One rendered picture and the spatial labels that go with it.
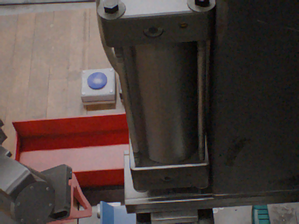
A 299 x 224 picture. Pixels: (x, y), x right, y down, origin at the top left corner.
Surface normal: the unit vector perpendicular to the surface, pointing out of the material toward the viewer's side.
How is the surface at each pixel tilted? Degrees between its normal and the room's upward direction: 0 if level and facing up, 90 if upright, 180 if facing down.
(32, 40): 0
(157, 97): 90
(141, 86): 90
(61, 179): 29
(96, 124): 90
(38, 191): 70
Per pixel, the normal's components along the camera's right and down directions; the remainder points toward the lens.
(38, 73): -0.07, -0.57
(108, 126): 0.04, 0.82
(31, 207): 0.69, 0.28
